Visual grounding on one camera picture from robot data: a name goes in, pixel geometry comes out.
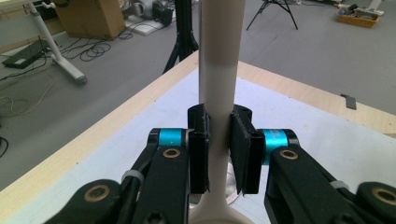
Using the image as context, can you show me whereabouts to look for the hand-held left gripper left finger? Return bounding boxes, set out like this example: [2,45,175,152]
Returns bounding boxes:
[187,104,210,195]

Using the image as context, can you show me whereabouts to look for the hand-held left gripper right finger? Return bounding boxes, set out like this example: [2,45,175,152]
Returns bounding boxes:
[229,104,266,198]

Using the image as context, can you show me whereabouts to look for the white grid mat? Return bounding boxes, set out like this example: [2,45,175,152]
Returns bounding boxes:
[2,66,396,224]

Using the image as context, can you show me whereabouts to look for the small dark flat piece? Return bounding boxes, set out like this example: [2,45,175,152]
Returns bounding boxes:
[339,93,358,111]

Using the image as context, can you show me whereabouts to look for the black tripod stand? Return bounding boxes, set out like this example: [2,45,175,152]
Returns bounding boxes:
[162,0,201,76]

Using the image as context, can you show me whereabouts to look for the thin black tripod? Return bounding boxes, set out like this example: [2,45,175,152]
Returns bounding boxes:
[246,0,300,32]

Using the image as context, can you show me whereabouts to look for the silver and black equipment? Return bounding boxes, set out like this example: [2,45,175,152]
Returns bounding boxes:
[122,0,175,28]

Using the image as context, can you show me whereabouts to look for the large cardboard box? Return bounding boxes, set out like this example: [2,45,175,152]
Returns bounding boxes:
[53,0,127,41]

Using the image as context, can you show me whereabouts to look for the basket of small parts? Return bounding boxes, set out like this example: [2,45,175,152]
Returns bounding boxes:
[335,3,382,29]

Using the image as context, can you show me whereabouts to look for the white desk leg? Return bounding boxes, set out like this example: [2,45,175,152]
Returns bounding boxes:
[25,0,89,85]

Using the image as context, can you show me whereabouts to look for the flat black device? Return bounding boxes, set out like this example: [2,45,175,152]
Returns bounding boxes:
[1,38,51,70]

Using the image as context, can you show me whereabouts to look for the black cables on floor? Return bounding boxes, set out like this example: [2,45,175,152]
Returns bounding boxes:
[58,29,114,63]

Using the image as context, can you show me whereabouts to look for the beige cable on floor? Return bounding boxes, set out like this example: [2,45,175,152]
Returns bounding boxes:
[0,70,58,119]

